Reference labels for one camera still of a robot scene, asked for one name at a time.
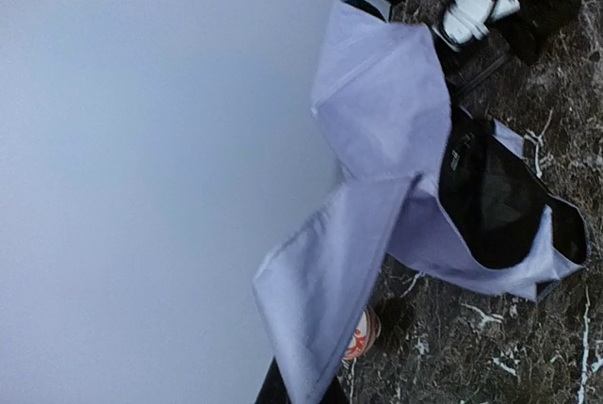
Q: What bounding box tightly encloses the lavender folding umbrella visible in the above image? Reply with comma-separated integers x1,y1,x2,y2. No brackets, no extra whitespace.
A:
253,0,589,403

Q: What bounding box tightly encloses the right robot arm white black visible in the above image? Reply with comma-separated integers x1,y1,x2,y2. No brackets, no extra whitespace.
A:
430,0,581,73

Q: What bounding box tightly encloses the red patterned ceramic bowl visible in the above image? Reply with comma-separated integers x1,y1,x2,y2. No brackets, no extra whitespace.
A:
343,307,382,362

